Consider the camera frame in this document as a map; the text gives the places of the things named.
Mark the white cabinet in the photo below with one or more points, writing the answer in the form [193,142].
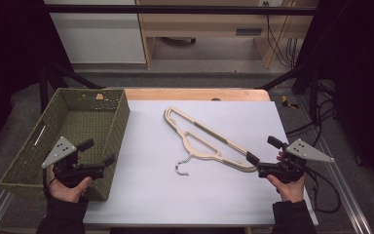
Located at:
[97,39]

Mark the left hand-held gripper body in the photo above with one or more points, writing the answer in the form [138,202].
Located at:
[65,169]

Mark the yellow and black tool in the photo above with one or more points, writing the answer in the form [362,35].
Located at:
[287,102]

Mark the black horizontal frame bar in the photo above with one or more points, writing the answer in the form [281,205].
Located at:
[175,9]

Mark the person's right hand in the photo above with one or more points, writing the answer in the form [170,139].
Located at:
[290,192]

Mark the black curtain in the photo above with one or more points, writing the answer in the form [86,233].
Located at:
[13,48]
[363,65]

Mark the green woven basket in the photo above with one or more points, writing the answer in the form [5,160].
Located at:
[84,126]

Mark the light wooden desk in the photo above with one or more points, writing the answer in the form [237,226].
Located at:
[204,26]

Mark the person's left hand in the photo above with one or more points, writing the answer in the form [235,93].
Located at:
[66,194]

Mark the white paper sheet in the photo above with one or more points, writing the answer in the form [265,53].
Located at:
[162,195]

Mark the wooden table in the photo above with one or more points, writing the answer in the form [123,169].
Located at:
[181,94]

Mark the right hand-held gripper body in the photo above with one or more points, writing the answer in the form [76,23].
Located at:
[285,172]

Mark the black metal stand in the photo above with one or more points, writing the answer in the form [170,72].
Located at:
[314,97]
[44,94]

